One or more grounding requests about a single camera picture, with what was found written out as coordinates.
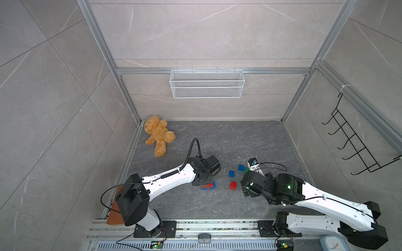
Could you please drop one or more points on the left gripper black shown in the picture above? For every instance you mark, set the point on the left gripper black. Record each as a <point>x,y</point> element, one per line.
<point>210,179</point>

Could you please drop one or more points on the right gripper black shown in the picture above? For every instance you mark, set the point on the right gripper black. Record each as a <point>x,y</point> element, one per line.
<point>249,193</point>

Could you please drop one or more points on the red long lego brick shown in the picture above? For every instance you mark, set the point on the red long lego brick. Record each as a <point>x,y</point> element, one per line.
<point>207,185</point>

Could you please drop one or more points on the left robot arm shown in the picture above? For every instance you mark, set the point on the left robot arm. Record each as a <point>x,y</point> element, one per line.
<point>136,193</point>

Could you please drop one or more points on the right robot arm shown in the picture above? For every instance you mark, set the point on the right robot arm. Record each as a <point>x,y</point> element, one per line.
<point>354,221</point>

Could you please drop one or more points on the red square lego brick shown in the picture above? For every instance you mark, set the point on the red square lego brick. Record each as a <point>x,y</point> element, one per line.
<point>233,186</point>

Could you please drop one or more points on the brown teddy bear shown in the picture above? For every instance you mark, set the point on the brown teddy bear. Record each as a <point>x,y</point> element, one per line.
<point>158,134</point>

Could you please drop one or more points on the brown block at left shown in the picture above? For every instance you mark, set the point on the brown block at left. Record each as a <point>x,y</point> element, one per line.
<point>114,217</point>

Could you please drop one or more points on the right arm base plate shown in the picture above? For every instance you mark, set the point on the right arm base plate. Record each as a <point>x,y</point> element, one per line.
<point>274,229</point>

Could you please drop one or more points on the aluminium front rail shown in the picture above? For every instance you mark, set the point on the aluminium front rail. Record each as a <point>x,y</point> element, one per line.
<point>196,235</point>

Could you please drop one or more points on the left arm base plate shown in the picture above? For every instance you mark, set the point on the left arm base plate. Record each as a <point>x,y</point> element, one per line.
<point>167,230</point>

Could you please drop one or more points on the white wire mesh basket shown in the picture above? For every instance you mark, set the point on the white wire mesh basket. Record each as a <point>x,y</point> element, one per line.
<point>207,83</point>

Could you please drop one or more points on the blue-rimmed clock on rail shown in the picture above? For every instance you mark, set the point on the blue-rimmed clock on rail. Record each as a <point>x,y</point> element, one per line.
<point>333,243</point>

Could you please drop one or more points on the black wall hook rack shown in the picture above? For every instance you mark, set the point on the black wall hook rack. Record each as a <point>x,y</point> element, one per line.
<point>355,142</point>

